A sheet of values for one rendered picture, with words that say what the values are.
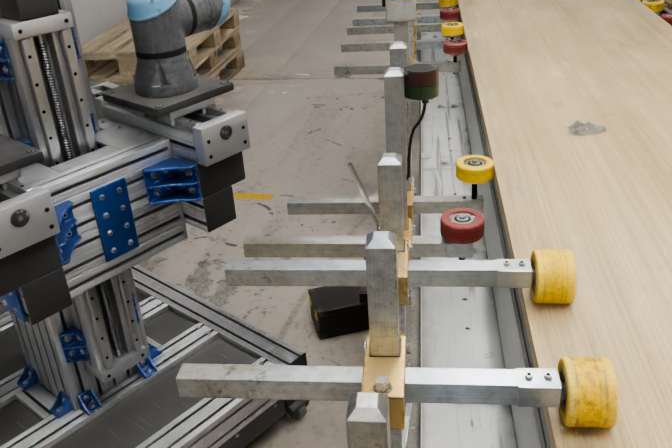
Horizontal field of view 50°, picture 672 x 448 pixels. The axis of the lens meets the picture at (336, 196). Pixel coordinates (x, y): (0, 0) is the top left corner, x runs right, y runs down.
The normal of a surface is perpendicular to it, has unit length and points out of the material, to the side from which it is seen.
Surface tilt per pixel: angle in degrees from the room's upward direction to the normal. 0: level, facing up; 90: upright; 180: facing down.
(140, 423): 0
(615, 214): 0
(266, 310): 0
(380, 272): 90
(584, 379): 32
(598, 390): 48
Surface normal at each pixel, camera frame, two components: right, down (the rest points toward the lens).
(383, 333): -0.11, 0.44
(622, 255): -0.07, -0.89
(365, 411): -0.12, -0.32
